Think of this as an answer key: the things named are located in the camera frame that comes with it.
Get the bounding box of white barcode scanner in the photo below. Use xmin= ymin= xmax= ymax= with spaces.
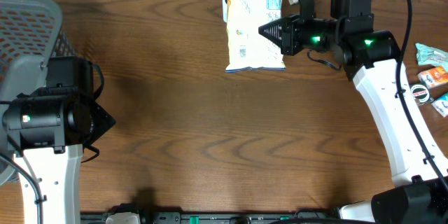
xmin=222 ymin=0 xmax=228 ymax=22

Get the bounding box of left black cable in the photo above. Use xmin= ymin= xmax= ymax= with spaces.
xmin=0 ymin=152 xmax=45 ymax=224

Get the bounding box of right black cable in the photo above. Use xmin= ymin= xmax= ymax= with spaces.
xmin=306 ymin=0 xmax=448 ymax=193

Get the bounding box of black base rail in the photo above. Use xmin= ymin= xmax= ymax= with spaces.
xmin=80 ymin=210 xmax=332 ymax=224

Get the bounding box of teal tissue pack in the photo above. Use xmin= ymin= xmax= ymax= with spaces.
xmin=431 ymin=93 xmax=448 ymax=118

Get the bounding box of dark green round-label box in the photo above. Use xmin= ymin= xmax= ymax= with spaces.
xmin=410 ymin=83 xmax=434 ymax=106

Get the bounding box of grey plastic mesh basket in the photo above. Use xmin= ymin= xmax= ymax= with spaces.
xmin=1 ymin=0 xmax=78 ymax=183

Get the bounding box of white teal package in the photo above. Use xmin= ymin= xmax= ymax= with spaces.
xmin=225 ymin=0 xmax=285 ymax=73

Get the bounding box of orange tissue pack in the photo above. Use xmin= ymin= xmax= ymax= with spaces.
xmin=417 ymin=66 xmax=448 ymax=89

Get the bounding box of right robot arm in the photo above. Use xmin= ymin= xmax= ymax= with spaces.
xmin=258 ymin=0 xmax=447 ymax=223

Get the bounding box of black cable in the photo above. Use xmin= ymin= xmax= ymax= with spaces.
xmin=0 ymin=152 xmax=45 ymax=224
xmin=306 ymin=0 xmax=448 ymax=193

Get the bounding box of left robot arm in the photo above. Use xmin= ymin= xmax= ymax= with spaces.
xmin=1 ymin=56 xmax=116 ymax=223

